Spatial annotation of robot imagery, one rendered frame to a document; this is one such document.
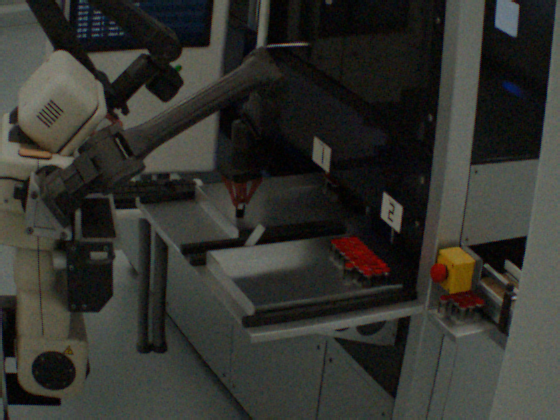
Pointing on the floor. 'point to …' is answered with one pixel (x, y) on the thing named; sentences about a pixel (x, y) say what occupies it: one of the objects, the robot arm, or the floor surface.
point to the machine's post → (443, 197)
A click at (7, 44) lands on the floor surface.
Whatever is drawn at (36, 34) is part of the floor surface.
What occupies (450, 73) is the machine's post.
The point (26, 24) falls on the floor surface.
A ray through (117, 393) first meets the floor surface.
